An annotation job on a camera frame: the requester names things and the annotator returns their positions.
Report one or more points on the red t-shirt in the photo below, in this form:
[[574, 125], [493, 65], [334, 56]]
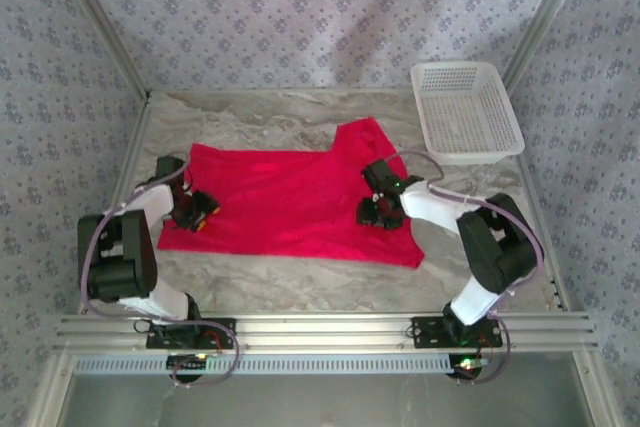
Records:
[[290, 207]]

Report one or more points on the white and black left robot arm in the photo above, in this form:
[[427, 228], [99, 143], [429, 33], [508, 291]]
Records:
[[125, 257]]

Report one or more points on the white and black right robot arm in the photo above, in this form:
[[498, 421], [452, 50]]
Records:
[[495, 247]]

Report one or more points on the white perforated plastic basket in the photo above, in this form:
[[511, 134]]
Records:
[[465, 112]]

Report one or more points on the black controller board green light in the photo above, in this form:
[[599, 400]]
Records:
[[187, 361], [467, 364]]

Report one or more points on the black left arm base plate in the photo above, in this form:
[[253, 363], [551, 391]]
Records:
[[230, 324]]

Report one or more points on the aluminium frame post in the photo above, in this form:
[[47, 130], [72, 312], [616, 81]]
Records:
[[106, 22], [544, 22]]

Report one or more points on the aluminium mounting rail beam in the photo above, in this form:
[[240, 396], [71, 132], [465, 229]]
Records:
[[325, 332]]

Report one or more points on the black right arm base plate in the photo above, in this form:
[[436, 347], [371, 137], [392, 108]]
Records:
[[425, 339]]

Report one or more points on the aluminium frame leg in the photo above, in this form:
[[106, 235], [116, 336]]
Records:
[[50, 387], [592, 387]]

